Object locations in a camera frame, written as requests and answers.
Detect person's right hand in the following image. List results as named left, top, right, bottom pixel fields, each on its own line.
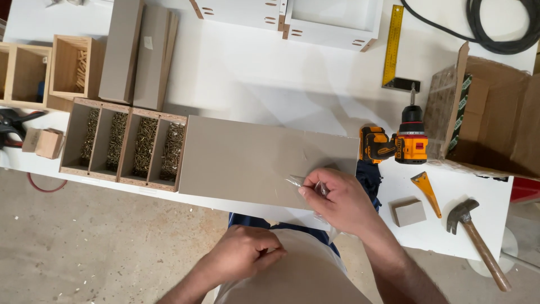
left=298, top=167, right=381, bottom=238

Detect person's left hand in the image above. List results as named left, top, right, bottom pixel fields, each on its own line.
left=206, top=225, right=288, bottom=289

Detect clear plastic protective film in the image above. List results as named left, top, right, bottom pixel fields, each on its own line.
left=286, top=172, right=339, bottom=242

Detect dark blue cloth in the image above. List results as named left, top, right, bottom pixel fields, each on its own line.
left=355, top=160, right=383, bottom=213

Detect person's blue trousers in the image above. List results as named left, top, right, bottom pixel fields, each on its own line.
left=228, top=212, right=341, bottom=259

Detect person's white shirt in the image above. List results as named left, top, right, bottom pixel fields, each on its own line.
left=213, top=228, right=373, bottom=304

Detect yellow plastic scraper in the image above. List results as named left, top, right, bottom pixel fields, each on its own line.
left=410, top=171, right=443, bottom=219

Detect large grey laminate panel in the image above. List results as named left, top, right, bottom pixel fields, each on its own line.
left=178, top=115, right=360, bottom=211

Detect heap of brass screws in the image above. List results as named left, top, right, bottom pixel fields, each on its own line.
left=132, top=117, right=158, bottom=176
left=105, top=111, right=129, bottom=170
left=159, top=122, right=186, bottom=182
left=80, top=108, right=100, bottom=164

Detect yellow try square ruler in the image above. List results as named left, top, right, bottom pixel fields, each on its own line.
left=381, top=4, right=422, bottom=93

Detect white drawer box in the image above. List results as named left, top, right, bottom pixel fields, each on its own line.
left=188, top=0, right=289, bottom=33
left=282, top=0, right=385, bottom=53

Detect white round stand base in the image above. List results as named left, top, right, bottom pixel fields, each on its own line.
left=467, top=225, right=540, bottom=278

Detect open brown cardboard box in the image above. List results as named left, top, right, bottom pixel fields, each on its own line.
left=423, top=41, right=540, bottom=181

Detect four compartment chipboard screw box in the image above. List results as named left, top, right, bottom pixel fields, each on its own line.
left=58, top=97, right=189, bottom=193

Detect red plastic object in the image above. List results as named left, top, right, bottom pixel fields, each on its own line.
left=510, top=176, right=540, bottom=205

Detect stack of grey laminate panels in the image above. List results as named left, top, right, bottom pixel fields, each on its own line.
left=132, top=4, right=179, bottom=112

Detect small brown cardboard box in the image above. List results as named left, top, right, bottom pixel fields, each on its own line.
left=21, top=128, right=43, bottom=153
left=35, top=128, right=65, bottom=160

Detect tall grey laminate panel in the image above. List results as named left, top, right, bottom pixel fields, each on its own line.
left=98, top=0, right=147, bottom=104

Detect pile of wooden dowels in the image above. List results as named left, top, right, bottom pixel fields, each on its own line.
left=75, top=49, right=88, bottom=94

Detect plywood box with dowels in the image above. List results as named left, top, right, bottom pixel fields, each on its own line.
left=48, top=34, right=106, bottom=102

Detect black spring clamp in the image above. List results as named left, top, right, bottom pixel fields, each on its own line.
left=0, top=107, right=46, bottom=149

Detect plywood divided box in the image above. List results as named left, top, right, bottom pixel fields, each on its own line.
left=0, top=42, right=52, bottom=111

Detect yellow black cordless drill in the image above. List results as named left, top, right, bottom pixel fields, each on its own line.
left=359, top=82, right=429, bottom=166

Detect wooden handled claw hammer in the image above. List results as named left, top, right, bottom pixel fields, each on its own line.
left=446, top=198, right=513, bottom=293

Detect red cable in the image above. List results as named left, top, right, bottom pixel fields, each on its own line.
left=27, top=172, right=68, bottom=194

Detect coiled black cable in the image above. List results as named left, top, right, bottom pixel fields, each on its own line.
left=399, top=0, right=540, bottom=56

